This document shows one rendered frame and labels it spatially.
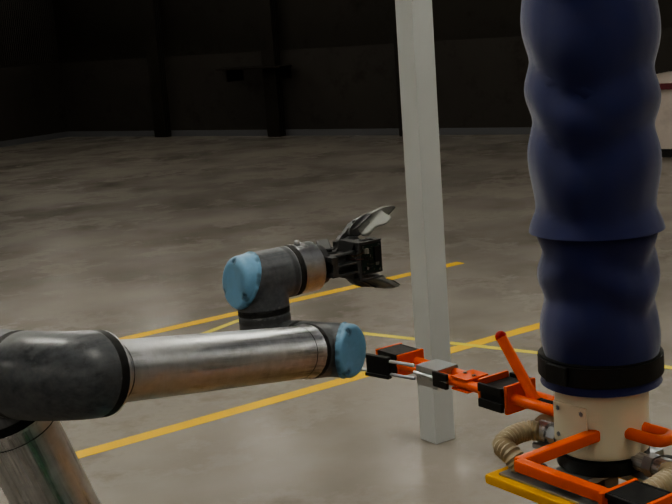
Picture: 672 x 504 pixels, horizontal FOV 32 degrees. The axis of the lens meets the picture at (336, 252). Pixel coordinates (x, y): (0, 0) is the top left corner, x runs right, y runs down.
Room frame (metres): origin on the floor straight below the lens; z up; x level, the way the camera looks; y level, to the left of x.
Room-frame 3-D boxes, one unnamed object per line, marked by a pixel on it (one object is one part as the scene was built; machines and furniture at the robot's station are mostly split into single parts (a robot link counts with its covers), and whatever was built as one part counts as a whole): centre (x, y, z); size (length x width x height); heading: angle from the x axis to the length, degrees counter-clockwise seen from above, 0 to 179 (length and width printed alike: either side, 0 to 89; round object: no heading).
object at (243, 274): (1.96, 0.13, 1.57); 0.12 x 0.09 x 0.10; 125
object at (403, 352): (2.54, -0.13, 1.24); 0.08 x 0.07 x 0.05; 35
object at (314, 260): (2.01, 0.06, 1.58); 0.09 x 0.05 x 0.10; 35
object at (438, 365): (2.43, -0.20, 1.23); 0.07 x 0.07 x 0.04; 35
